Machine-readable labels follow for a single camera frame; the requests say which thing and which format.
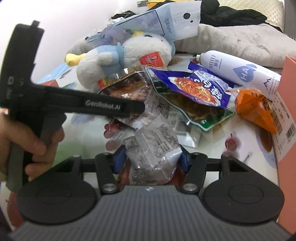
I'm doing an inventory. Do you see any grey clear snack packet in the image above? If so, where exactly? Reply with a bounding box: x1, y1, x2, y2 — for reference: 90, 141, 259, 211
123, 111, 182, 185

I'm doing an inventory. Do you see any green clear pickle snack packet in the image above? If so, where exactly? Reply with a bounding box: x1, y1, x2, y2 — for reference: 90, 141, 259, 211
144, 67, 234, 132

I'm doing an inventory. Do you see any blue spicy cabbage snack packet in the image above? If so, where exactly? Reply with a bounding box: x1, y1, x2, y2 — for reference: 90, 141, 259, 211
145, 61, 231, 108

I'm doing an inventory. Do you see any person's left hand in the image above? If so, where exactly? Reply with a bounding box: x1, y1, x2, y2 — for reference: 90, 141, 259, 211
1, 113, 65, 181

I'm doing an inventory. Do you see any pink box lid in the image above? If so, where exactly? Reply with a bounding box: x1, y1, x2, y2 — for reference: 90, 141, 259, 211
41, 79, 59, 88

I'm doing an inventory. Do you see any fruit print bed mat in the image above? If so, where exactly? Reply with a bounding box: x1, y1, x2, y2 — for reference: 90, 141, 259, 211
0, 53, 283, 232

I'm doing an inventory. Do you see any white blue plush toy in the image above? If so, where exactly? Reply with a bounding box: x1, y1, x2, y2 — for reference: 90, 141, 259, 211
65, 31, 175, 92

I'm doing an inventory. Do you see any orange snack packet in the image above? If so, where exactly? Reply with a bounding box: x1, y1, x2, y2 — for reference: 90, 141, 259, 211
235, 88, 277, 134

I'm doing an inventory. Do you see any brown red jerky snack packet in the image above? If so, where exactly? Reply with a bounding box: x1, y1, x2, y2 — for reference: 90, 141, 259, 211
98, 66, 151, 101

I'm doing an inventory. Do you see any white spray bottle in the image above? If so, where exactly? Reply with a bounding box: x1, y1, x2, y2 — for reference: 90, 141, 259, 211
197, 50, 281, 101

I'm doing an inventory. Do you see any pink open storage box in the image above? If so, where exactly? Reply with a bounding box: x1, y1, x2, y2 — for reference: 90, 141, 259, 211
271, 57, 295, 234

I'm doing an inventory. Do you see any grey duvet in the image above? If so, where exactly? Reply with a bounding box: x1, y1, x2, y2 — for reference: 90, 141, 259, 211
67, 22, 296, 68

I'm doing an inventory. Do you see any black clothing pile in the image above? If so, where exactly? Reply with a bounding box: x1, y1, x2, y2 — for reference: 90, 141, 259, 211
200, 1, 282, 32

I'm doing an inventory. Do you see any clothes heap by wall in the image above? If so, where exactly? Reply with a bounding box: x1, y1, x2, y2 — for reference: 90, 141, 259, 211
107, 11, 136, 25

